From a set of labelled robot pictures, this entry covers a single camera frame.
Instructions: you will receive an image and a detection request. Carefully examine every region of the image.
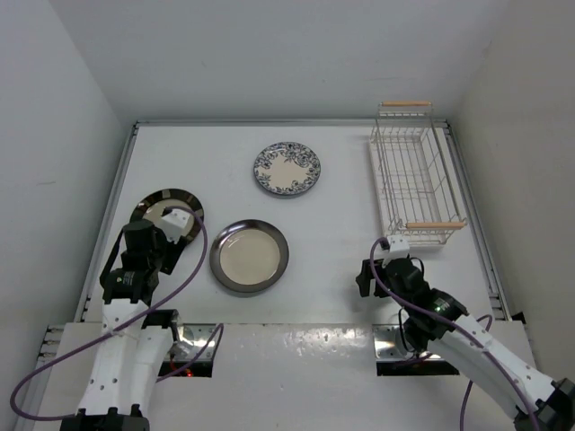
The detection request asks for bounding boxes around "metal rimmed plate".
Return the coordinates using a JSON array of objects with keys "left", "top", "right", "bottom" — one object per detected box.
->
[{"left": 209, "top": 219, "right": 289, "bottom": 296}]

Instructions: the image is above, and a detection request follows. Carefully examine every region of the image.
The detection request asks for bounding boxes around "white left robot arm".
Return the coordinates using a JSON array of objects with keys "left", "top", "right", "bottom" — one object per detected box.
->
[{"left": 60, "top": 214, "right": 188, "bottom": 430}]

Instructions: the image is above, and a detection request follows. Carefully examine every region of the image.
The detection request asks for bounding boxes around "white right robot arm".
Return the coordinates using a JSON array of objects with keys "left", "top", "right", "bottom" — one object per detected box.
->
[{"left": 356, "top": 257, "right": 574, "bottom": 430}]

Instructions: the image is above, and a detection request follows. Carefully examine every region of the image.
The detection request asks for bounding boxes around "blue floral plate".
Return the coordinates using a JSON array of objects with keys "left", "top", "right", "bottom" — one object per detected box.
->
[{"left": 253, "top": 142, "right": 322, "bottom": 198}]

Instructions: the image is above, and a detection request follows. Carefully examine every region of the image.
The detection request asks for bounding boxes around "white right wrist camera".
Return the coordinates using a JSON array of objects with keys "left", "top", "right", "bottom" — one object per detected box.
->
[{"left": 380, "top": 235, "right": 411, "bottom": 267}]

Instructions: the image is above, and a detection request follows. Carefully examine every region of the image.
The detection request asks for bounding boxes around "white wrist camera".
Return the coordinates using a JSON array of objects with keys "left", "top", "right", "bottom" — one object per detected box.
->
[
  {"left": 156, "top": 209, "right": 190, "bottom": 243},
  {"left": 380, "top": 235, "right": 411, "bottom": 267}
]

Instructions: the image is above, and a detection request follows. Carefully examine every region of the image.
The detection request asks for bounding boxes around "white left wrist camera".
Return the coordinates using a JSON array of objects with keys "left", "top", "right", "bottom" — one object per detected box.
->
[{"left": 156, "top": 209, "right": 190, "bottom": 243}]

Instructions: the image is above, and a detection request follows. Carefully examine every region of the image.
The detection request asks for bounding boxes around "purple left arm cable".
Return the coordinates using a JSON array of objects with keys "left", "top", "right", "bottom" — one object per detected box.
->
[{"left": 9, "top": 207, "right": 225, "bottom": 422}]

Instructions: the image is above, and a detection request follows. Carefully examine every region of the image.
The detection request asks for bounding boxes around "white wire dish rack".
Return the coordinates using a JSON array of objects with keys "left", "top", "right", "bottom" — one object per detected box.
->
[{"left": 368, "top": 101, "right": 466, "bottom": 247}]

